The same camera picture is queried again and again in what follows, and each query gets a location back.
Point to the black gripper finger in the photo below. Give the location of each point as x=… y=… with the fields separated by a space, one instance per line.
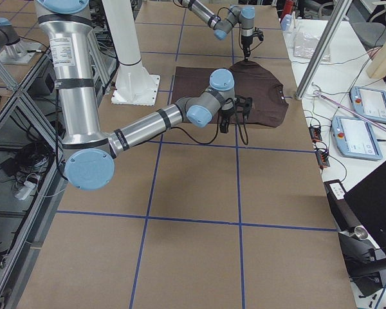
x=224 y=125
x=246 y=52

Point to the brown t-shirt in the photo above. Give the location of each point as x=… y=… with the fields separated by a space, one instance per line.
x=269 y=106

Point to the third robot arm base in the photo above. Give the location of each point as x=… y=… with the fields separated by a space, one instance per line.
x=14 y=50

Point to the red cylinder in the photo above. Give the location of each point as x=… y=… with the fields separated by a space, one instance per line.
x=288 y=7

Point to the clear plastic bag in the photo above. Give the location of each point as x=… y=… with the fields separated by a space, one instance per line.
x=305 y=44

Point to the orange black circuit board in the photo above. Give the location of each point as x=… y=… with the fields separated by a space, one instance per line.
x=315 y=133

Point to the near blue teach pendant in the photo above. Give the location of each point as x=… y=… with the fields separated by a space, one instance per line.
x=355 y=139

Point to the blue teach pendant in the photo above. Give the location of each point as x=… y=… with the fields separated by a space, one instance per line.
x=370 y=103
x=355 y=139

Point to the far blue teach pendant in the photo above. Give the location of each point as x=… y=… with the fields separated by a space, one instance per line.
x=370 y=103

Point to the wooden beam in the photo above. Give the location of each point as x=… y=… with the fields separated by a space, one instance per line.
x=377 y=68

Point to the black box white label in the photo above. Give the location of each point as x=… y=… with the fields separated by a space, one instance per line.
x=345 y=219

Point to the black laptop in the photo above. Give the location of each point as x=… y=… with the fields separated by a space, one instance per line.
x=367 y=200

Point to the white camera pedestal column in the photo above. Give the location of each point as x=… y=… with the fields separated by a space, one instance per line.
x=134 y=85

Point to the aluminium frame post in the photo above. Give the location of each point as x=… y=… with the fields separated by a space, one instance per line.
x=332 y=25

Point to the aluminium side frame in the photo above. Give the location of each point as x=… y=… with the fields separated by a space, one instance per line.
x=30 y=186

